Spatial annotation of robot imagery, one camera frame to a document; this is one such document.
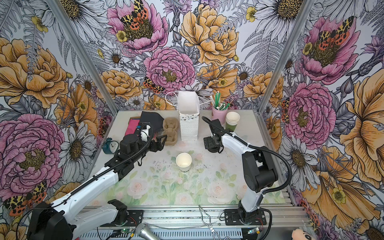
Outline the brown pulp cup carrier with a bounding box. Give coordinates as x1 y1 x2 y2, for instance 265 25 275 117
163 118 179 146

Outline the white paper coffee cup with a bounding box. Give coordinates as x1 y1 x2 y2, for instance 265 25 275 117
176 153 192 173

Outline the white patterned paper gift bag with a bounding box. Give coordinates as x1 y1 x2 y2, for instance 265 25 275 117
165 91 208 142

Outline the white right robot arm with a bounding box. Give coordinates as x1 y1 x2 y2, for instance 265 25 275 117
202 117 293 225

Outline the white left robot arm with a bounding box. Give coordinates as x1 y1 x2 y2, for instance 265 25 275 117
27 123 167 240

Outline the black paper napkin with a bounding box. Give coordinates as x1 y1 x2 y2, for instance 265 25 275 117
139 112 164 133

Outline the pink straw holder cup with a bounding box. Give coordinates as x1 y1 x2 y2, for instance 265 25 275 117
211 108 228 125

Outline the stack of paper cups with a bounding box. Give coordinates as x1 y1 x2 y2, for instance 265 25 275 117
226 112 241 132

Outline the green straws bundle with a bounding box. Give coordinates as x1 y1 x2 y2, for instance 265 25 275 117
210 92 230 111

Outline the teal alarm clock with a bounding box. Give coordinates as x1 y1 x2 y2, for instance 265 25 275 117
102 138 119 155

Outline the silver microphone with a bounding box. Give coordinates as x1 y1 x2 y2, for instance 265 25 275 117
135 223 160 240

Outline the pink plush toy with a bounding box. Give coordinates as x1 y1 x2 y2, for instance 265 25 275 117
292 229 316 240

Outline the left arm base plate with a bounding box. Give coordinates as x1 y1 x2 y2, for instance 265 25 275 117
101 210 144 227

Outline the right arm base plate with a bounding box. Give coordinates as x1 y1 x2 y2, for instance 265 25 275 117
224 209 267 226

